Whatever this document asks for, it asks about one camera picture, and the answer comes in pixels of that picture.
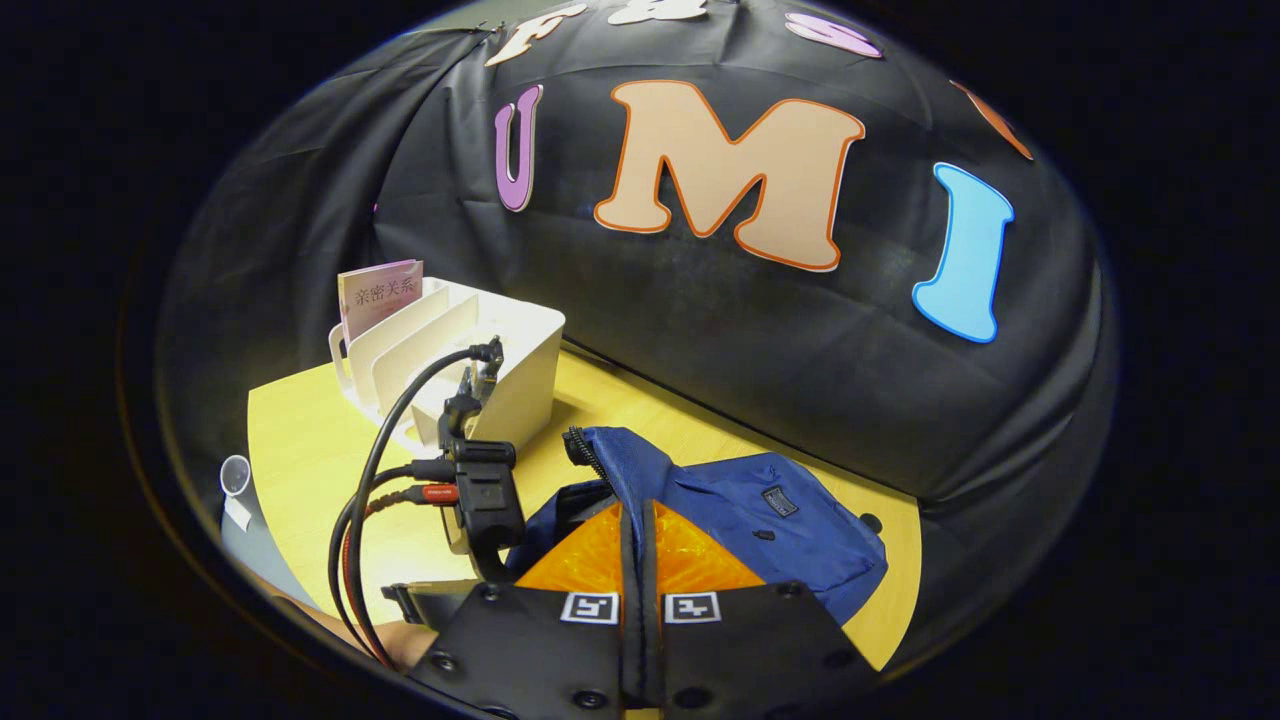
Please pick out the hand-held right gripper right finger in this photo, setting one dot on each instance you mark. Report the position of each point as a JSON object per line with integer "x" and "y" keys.
{"x": 750, "y": 640}

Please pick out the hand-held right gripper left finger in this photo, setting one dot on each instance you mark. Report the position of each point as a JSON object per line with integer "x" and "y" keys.
{"x": 530, "y": 640}

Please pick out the blue schoolbag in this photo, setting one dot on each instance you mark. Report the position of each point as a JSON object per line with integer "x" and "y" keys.
{"x": 760, "y": 530}

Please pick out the white plastic bookshelf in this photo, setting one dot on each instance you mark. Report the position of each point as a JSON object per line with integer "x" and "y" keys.
{"x": 520, "y": 350}

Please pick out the pink cover book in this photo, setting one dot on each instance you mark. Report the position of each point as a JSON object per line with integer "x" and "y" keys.
{"x": 375, "y": 290}

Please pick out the small clear plastic cup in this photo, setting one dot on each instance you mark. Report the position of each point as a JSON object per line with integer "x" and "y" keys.
{"x": 236, "y": 476}

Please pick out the black backdrop cloth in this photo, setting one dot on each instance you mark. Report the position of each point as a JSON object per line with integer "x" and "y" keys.
{"x": 700, "y": 330}

